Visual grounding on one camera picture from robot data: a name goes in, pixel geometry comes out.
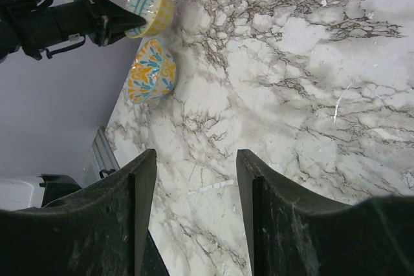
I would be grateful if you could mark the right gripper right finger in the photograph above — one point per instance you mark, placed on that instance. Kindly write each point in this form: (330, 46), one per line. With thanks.
(291, 230)

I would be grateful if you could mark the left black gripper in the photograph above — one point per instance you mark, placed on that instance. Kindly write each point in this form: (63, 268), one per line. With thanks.
(62, 28)

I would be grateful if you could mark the blue orange floral bowl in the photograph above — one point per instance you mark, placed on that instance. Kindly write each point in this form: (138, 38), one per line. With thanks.
(153, 74)

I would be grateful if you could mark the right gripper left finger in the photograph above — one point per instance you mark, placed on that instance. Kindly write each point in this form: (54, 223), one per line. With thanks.
(98, 230)

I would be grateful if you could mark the blue yellow sun bowl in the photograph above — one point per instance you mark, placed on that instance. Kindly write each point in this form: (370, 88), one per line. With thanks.
(158, 15)

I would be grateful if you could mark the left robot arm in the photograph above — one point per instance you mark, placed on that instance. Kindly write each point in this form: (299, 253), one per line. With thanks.
(41, 29)

